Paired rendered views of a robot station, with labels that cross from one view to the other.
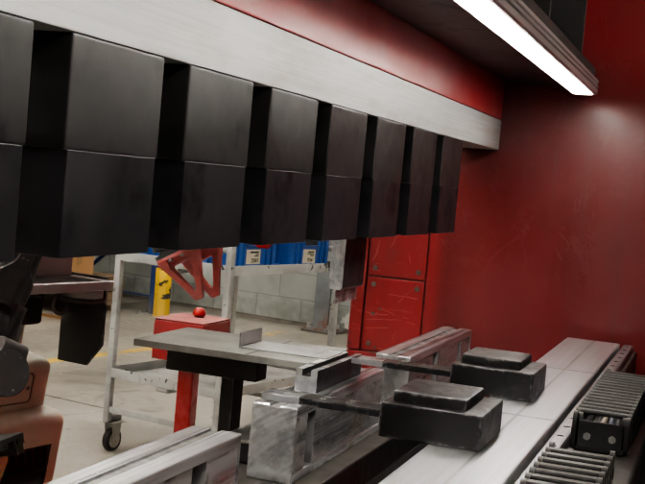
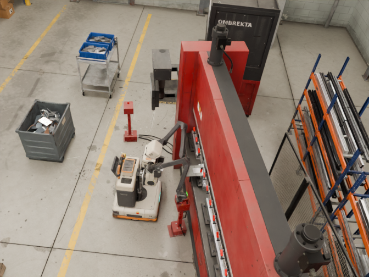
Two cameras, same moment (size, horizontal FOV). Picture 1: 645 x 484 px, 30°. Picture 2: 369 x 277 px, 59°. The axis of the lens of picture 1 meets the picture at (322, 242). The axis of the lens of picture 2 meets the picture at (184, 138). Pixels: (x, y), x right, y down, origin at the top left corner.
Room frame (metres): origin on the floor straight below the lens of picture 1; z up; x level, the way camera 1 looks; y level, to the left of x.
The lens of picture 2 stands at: (-0.61, 1.66, 4.43)
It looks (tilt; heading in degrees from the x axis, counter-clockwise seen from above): 45 degrees down; 329
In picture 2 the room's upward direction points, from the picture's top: 6 degrees clockwise
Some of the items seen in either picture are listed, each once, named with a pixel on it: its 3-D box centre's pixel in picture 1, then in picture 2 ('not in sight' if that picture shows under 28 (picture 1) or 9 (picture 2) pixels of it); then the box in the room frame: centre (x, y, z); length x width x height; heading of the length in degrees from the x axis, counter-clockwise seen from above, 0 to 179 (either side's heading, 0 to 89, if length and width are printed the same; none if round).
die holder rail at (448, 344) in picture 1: (426, 365); (195, 144); (2.21, -0.21, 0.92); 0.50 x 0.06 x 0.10; 162
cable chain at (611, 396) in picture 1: (615, 406); not in sight; (1.37, -0.35, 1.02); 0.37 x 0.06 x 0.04; 162
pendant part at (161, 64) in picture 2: not in sight; (160, 83); (3.03, 0.02, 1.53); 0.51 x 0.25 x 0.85; 160
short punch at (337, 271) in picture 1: (347, 268); not in sight; (1.69, -0.04, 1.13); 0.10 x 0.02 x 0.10; 162
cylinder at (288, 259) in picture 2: not in sight; (307, 260); (-0.22, 0.46, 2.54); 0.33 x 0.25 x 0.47; 162
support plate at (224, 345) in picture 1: (242, 347); (191, 171); (1.74, 0.10, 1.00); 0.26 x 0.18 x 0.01; 72
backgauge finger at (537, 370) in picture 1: (445, 365); not in sight; (1.64, -0.18, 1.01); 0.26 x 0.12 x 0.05; 72
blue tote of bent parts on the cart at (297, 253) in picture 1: (266, 245); (100, 41); (5.53, 0.26, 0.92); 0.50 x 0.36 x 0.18; 60
